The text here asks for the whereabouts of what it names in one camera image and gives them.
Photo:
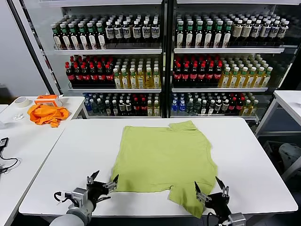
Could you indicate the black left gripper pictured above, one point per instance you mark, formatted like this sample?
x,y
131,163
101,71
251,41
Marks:
x,y
95,189

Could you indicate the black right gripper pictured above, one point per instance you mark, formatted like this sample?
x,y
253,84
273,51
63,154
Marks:
x,y
217,203

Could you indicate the light green t-shirt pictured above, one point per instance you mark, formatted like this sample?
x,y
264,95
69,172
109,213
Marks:
x,y
164,160

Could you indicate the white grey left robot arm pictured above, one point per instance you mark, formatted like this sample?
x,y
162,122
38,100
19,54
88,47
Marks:
x,y
70,219

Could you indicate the white shelf board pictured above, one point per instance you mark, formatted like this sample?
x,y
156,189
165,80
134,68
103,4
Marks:
x,y
223,50
211,116
105,51
218,89
122,116
113,90

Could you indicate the small dark white cap bottle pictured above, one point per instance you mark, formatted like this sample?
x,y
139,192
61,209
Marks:
x,y
107,108
204,108
225,107
218,107
115,108
128,108
121,108
211,108

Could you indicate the green tinted water bottle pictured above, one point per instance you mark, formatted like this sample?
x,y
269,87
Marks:
x,y
101,107
198,107
190,107
95,107

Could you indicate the blue water bottle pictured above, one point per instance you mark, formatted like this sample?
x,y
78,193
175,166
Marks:
x,y
182,106
88,106
174,107

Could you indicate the grey slanted metal leg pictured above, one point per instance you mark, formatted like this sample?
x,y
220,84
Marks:
x,y
292,170

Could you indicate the crumpled orange cloth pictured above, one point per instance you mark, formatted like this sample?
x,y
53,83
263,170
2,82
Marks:
x,y
47,115

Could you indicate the grey crumpled bag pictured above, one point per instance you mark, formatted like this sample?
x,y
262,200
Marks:
x,y
290,153

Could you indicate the yellow juice bottle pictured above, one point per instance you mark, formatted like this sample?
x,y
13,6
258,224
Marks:
x,y
254,108
156,79
250,78
266,78
133,80
140,80
117,80
125,80
233,78
156,109
246,108
242,78
149,80
225,78
150,109
259,78

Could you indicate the orange and white box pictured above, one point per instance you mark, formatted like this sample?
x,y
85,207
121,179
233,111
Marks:
x,y
44,97

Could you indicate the small black device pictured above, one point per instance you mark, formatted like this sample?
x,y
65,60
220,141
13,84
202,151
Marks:
x,y
4,142

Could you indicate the small white plastic piece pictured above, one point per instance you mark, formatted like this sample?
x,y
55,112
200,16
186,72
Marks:
x,y
18,116

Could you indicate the beige masking tape roll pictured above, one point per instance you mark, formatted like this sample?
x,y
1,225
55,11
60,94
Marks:
x,y
27,102

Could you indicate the green cap dark tea bottle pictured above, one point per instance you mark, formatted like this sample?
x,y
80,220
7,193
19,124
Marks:
x,y
92,37
101,37
208,35
218,35
180,35
189,35
57,37
65,37
83,37
199,35
227,35
74,37

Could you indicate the white cap navy label bottle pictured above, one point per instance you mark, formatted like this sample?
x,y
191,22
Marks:
x,y
127,33
155,31
255,31
146,32
118,33
282,31
136,32
274,31
109,33
265,31

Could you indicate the white cap cream label bottle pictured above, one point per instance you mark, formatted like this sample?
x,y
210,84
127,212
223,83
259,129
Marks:
x,y
246,31
237,31

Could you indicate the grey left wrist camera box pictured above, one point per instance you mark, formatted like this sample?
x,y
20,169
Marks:
x,y
78,195

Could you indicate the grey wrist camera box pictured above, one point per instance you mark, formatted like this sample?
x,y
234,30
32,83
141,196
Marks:
x,y
78,195
237,220

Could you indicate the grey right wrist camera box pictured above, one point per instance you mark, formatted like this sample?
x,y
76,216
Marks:
x,y
237,220

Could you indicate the black vertical cabinet post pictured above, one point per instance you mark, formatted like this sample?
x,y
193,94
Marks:
x,y
168,58

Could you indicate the black slanted frame pole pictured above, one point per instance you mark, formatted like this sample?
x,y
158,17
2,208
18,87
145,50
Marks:
x,y
33,47

